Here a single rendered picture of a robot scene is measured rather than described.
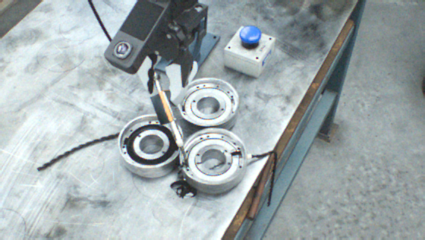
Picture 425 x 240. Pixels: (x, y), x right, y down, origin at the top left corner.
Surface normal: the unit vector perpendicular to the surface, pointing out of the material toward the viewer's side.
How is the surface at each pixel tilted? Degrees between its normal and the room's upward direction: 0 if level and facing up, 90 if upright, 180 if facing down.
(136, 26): 23
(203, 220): 0
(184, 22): 8
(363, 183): 0
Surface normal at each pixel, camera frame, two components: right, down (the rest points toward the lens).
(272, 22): -0.02, -0.61
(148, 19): -0.18, -0.28
